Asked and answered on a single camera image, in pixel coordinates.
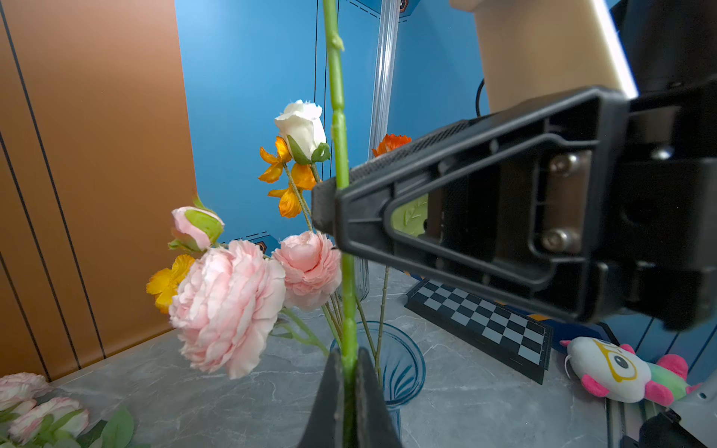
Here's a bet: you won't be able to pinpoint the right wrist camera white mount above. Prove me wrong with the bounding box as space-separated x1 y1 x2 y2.
451 0 639 112

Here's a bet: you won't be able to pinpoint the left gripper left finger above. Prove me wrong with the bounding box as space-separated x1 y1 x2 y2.
298 350 344 448

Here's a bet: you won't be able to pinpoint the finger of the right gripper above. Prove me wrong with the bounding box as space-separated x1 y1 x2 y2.
312 87 629 322

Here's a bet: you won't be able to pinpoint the orange gerbera flower stem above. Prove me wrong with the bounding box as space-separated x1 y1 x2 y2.
323 1 360 447

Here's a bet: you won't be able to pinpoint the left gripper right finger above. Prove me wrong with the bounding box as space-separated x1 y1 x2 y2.
356 347 403 448

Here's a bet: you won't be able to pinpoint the black white checkerboard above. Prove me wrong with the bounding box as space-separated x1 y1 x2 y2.
405 279 553 385

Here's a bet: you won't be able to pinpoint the blue purple glass vase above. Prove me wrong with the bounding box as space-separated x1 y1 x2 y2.
358 321 426 440

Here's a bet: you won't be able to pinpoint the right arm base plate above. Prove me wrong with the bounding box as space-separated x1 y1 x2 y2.
618 385 717 448

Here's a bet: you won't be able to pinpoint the yellow poppy flower stem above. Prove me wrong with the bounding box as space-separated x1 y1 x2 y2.
146 135 345 337

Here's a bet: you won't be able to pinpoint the clear grey glass vase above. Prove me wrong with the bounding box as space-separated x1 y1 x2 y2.
354 257 371 302

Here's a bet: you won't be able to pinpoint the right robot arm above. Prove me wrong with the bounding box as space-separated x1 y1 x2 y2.
312 1 716 330

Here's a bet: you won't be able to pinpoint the pink green plush toy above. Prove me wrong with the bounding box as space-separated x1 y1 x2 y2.
560 336 699 407

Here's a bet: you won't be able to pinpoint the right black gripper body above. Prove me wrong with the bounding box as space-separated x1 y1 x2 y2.
581 72 717 332

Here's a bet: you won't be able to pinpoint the pink peony flower stem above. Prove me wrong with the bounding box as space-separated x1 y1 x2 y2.
146 202 342 379

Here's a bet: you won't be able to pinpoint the mixed flower bunch on table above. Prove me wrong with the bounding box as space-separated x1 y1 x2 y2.
1 373 138 447

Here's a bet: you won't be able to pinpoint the right aluminium corner post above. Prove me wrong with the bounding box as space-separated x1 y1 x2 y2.
368 0 401 159

